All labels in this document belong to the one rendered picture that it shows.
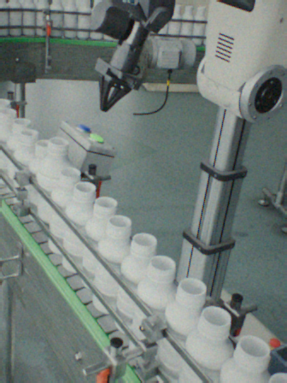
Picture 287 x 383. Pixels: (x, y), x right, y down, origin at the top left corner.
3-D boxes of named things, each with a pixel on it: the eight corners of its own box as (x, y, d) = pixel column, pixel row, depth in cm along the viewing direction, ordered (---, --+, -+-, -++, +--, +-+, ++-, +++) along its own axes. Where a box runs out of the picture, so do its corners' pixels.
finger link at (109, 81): (96, 111, 118) (113, 70, 115) (80, 99, 123) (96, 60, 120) (120, 119, 122) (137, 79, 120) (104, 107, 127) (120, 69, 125)
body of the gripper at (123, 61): (118, 80, 114) (131, 46, 112) (94, 65, 121) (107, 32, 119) (141, 89, 118) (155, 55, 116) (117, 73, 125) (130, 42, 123)
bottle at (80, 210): (79, 251, 104) (84, 175, 96) (101, 266, 101) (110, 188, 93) (55, 264, 100) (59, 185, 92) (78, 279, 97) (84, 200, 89)
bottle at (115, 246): (134, 309, 92) (146, 226, 84) (102, 321, 89) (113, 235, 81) (116, 289, 96) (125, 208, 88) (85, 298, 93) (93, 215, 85)
